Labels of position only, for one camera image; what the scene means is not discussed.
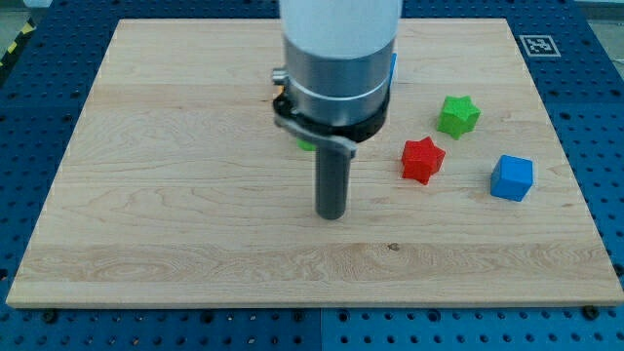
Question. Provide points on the green star block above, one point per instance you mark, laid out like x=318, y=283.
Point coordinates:
x=458, y=116

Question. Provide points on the blue block behind arm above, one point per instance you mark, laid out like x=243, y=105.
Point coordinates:
x=393, y=66

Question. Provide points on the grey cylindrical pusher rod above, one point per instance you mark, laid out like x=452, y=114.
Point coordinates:
x=331, y=182

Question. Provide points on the white fiducial marker tag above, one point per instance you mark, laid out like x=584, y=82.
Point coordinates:
x=540, y=46

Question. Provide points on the black tool mount with clamp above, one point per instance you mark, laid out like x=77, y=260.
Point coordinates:
x=333, y=123

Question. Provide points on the blue cube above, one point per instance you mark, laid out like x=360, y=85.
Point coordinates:
x=511, y=178

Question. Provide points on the green block behind arm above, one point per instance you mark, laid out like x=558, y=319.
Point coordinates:
x=305, y=145

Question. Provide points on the red star block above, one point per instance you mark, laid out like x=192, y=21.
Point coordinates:
x=421, y=159

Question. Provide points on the yellow black hazard tape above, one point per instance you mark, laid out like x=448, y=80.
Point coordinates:
x=17, y=46

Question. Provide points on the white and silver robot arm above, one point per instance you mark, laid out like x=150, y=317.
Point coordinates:
x=336, y=83

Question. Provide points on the wooden board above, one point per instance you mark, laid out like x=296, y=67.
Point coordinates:
x=177, y=190

